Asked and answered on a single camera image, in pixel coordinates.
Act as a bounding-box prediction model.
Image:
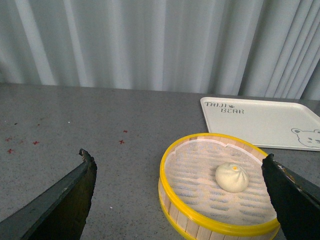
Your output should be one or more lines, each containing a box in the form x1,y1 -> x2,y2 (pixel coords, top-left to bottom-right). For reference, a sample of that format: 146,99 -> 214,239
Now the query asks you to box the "yellow-rimmed bamboo steamer basket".
158,133 -> 280,240

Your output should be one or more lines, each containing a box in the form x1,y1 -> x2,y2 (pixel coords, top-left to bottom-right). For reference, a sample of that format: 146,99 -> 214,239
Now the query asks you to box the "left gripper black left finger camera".
0,149 -> 97,240

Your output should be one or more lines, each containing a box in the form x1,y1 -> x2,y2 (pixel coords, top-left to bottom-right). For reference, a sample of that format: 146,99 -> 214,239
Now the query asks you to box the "white pleated curtain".
0,0 -> 320,100

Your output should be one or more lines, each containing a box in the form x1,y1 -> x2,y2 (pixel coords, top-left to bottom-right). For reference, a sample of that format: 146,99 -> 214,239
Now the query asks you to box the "cream bear-print serving tray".
200,97 -> 320,152

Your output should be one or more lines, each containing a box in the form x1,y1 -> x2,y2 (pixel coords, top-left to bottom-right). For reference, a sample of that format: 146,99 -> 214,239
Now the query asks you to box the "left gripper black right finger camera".
261,154 -> 320,240

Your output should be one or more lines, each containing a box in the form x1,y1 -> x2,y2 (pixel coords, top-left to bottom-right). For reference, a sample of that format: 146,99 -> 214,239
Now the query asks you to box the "white steamer liner cloth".
164,139 -> 277,226

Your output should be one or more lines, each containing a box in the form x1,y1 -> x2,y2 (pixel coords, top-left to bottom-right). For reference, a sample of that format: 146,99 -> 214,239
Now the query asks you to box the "white steamed bun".
215,162 -> 249,193

